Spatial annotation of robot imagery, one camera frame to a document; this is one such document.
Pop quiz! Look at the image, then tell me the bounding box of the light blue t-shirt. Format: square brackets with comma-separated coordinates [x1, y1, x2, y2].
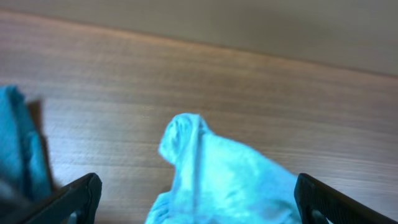
[1, 86, 301, 223]

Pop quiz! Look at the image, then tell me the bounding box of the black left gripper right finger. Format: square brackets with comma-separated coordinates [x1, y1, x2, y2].
[294, 173, 397, 224]

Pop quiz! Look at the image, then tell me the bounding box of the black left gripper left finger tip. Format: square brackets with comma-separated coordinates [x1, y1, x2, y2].
[1, 173, 102, 224]

